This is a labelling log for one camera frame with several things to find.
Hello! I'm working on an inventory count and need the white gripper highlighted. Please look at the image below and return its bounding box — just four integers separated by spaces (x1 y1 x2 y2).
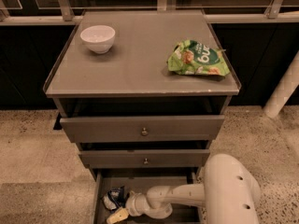
107 190 150 224

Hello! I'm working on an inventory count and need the blue chip bag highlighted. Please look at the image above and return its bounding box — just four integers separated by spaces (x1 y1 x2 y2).
102 187 129 211

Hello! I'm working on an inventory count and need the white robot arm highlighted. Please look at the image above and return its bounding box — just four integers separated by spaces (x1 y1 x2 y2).
107 154 261 224

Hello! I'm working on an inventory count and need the grey bottom drawer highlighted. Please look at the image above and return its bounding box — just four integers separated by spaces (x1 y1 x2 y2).
91 168 203 224

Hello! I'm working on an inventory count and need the grey drawer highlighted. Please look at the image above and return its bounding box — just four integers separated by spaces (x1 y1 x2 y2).
91 168 203 224
79 149 209 169
61 115 224 143

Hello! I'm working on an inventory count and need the grey middle drawer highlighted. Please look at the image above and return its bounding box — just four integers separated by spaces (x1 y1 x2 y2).
79 149 209 169

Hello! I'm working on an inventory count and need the brass top drawer knob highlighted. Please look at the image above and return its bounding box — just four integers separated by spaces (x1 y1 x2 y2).
141 127 149 136

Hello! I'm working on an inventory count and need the grey top drawer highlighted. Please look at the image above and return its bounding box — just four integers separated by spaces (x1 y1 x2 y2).
61 115 224 143

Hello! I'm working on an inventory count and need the grey drawer cabinet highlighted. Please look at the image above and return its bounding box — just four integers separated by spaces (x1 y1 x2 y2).
42 9 242 224

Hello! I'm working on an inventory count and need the green chip bag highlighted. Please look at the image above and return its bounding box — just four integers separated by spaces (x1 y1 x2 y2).
167 40 230 77

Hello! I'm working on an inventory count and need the white ceramic bowl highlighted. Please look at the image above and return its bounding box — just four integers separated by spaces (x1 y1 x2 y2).
80 25 116 54

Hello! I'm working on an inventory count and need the metal railing frame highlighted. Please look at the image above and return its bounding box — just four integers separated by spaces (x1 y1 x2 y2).
0 0 299 25

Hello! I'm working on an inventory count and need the white padded post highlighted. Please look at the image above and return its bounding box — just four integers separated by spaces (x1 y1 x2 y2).
263 50 299 119

